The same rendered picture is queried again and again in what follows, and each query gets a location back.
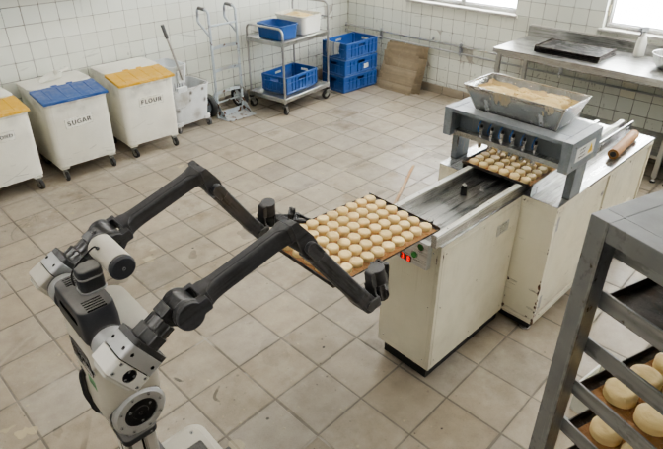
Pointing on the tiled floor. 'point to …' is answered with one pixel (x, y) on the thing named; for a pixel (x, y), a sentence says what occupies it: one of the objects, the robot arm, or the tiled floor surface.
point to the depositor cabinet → (558, 226)
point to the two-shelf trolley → (284, 62)
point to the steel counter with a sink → (646, 72)
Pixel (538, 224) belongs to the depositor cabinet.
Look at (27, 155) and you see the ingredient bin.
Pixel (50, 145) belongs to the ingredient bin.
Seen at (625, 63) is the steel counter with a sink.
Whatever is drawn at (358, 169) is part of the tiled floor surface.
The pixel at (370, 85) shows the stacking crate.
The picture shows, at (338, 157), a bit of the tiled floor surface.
